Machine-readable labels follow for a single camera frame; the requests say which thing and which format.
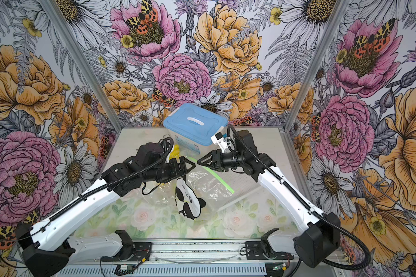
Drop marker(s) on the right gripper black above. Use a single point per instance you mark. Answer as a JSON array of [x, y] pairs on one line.
[[217, 157]]

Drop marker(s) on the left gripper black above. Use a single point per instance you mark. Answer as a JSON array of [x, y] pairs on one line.
[[175, 173]]

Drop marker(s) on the panda zip-top bag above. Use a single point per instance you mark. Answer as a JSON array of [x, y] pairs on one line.
[[197, 196]]

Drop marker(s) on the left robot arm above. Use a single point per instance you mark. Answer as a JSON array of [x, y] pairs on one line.
[[48, 246]]

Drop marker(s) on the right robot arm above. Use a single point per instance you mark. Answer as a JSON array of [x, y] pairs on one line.
[[319, 233]]

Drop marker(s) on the yellow banana bunch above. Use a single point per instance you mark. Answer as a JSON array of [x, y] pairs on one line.
[[175, 153]]

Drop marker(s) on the blue lid storage box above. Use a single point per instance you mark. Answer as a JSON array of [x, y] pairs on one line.
[[192, 127]]

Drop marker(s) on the white plastic basket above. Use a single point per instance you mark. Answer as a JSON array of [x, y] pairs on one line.
[[234, 187]]

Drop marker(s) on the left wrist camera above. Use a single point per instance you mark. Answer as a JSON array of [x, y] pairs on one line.
[[149, 153]]

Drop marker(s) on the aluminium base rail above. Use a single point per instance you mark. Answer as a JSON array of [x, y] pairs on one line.
[[202, 258]]

